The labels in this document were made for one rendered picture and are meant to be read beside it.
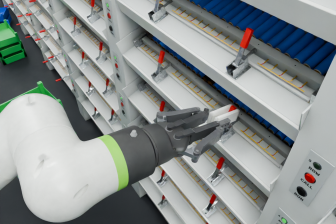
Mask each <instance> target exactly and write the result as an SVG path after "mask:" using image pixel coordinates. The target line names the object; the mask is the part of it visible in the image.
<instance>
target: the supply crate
mask: <svg viewBox="0 0 336 224"><path fill-rule="evenodd" d="M37 85H38V87H36V88H34V89H31V90H29V91H27V92H25V93H23V94H21V95H19V96H17V97H15V98H13V99H11V100H9V101H7V102H5V103H2V104H0V113H1V112H2V111H3V110H4V108H5V107H6V106H7V105H8V104H9V103H10V102H11V101H12V100H14V99H16V98H18V97H20V96H23V95H25V94H43V95H47V96H50V97H52V98H53V99H55V100H56V101H58V102H59V103H60V104H61V105H62V107H63V104H62V102H61V100H60V99H56V98H55V97H54V96H53V95H52V94H51V93H50V92H49V91H48V90H47V89H46V88H45V87H44V86H43V83H42V82H41V81H39V82H37ZM63 108H64V107H63Z"/></svg>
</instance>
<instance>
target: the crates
mask: <svg viewBox="0 0 336 224"><path fill-rule="evenodd" d="M11 21H12V18H11V15H10V13H9V10H8V7H0V61H1V62H2V64H3V65H4V66H5V65H7V64H10V63H12V62H15V61H17V60H20V59H22V58H25V57H27V54H26V51H25V49H24V46H23V44H22V41H21V40H20V39H19V36H18V34H17V32H15V31H14V30H13V29H12V27H11V25H10V23H11Z"/></svg>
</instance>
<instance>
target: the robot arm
mask: <svg viewBox="0 0 336 224"><path fill-rule="evenodd" d="M231 106H233V104H229V105H226V106H224V107H221V108H219V109H216V108H213V109H211V110H209V109H208V108H204V111H201V109H200V108H199V107H192V108H186V109H180V110H175V111H169V112H163V111H158V112H157V113H156V119H155V123H152V124H149V125H146V126H143V127H141V128H140V127H138V126H136V125H132V126H129V127H126V128H123V129H120V130H118V131H115V132H112V133H109V134H106V135H103V136H100V137H97V138H95V139H91V140H88V141H81V140H80V139H79V138H78V136H77V134H76V133H75V131H74V129H73V127H72V125H71V123H70V121H69V119H68V116H67V114H66V112H65V110H64V108H63V107H62V105H61V104H60V103H59V102H58V101H57V100H55V99H54V98H52V97H50V96H48V95H45V94H40V93H29V94H25V95H22V96H19V97H17V98H16V99H14V100H13V101H11V102H10V103H9V104H8V105H7V106H6V107H5V108H4V110H3V111H2V112H1V113H0V190H1V189H2V188H3V187H5V186H6V185H7V184H8V183H10V182H11V181H12V180H13V179H14V178H15V177H16V176H18V178H19V182H20V186H21V191H22V195H23V199H24V202H25V204H26V205H27V207H28V208H29V210H30V211H31V212H32V213H33V214H34V215H36V216H37V217H39V218H40V219H42V220H45V221H48V222H53V223H62V222H67V221H71V220H73V219H76V218H78V217H79V216H81V215H82V214H84V213H85V212H86V211H87V210H89V209H90V208H91V207H92V206H94V205H95V204H97V203H98V202H100V201H101V200H103V199H104V198H106V197H108V196H109V195H111V194H113V193H115V192H117V191H119V190H121V189H123V188H126V187H128V186H130V185H132V184H134V183H136V182H138V181H140V180H142V179H144V178H147V177H149V176H151V175H152V174H153V173H154V172H155V169H156V167H158V166H160V165H162V164H164V163H167V162H168V161H170V160H171V159H172V158H174V157H182V156H184V155H185V156H187V157H190V158H191V161H192V162H193V163H197V162H198V160H199V158H200V156H201V155H202V154H203V153H204V152H206V151H207V150H208V149H209V148H211V147H212V146H213V145H214V144H216V143H217V142H218V141H219V140H220V139H221V138H222V135H223V132H224V128H226V127H228V126H229V125H230V123H232V122H234V121H236V120H237V117H238V115H239V112H240V110H239V109H235V110H233V111H230V112H229V110H230V107H231ZM192 113H193V114H192ZM205 122H206V123H207V124H205V125H202V124H204V123H205ZM199 125H202V126H199ZM197 126H199V127H197ZM195 127H196V128H195ZM203 138H204V139H203ZM200 139H202V140H201V141H200V142H199V143H198V144H197V145H193V146H192V147H191V148H187V147H188V146H189V145H191V144H192V143H193V142H195V141H198V140H200Z"/></svg>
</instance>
